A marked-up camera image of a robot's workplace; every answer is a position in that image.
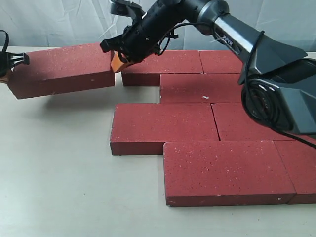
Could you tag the red brick top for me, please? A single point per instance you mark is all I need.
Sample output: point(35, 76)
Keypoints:
point(143, 128)

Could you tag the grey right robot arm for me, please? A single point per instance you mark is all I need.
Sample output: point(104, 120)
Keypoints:
point(278, 80)

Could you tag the red brick rear under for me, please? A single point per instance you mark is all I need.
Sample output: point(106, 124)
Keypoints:
point(148, 72)

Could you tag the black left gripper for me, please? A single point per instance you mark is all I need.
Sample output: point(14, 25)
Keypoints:
point(10, 60)

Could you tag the white backdrop curtain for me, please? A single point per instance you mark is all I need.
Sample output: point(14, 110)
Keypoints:
point(57, 23)

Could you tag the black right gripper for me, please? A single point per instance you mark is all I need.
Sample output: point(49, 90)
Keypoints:
point(139, 40)

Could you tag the red brick with white mark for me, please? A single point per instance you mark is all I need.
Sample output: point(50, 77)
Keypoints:
point(199, 88)

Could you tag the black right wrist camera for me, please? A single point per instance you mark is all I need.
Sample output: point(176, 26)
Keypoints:
point(126, 8)

